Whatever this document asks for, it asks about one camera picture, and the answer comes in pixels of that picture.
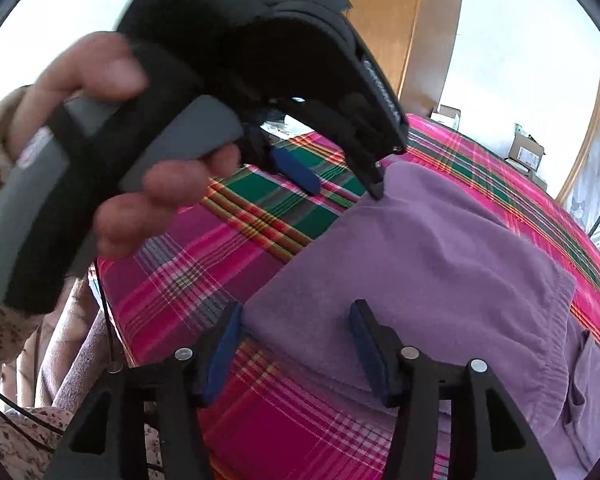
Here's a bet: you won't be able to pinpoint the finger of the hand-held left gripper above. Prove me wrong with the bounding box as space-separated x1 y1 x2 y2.
239 126 322 197
279 99 407 201

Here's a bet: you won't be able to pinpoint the pink green plaid blanket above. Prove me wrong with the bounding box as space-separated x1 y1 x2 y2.
95 112 600 480

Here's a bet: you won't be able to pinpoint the brown cardboard box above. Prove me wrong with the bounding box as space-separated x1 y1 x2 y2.
505 122 547 172

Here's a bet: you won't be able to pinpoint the beige patterned quilt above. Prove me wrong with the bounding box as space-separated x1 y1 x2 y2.
17 265 116 413

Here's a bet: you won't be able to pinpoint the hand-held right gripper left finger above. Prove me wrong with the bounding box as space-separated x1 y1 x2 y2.
42 300 245 480

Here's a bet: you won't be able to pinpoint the white cardboard box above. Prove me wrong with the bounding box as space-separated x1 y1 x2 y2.
431 104 462 130

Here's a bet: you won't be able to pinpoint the person's left hand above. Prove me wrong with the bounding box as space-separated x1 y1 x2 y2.
10 31 243 261

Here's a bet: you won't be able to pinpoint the purple fleece pants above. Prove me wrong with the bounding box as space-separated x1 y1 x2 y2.
242 160 600 480

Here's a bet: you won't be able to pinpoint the wooden wardrobe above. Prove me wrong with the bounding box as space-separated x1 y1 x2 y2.
304 0 467 117

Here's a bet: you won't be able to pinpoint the person's floral jacket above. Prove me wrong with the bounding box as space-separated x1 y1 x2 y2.
0 402 163 480

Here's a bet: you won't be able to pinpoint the left hand-held gripper cable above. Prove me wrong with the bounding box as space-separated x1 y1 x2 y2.
0 267 121 461

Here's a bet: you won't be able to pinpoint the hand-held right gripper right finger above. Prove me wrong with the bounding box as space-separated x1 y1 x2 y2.
349 299 556 480

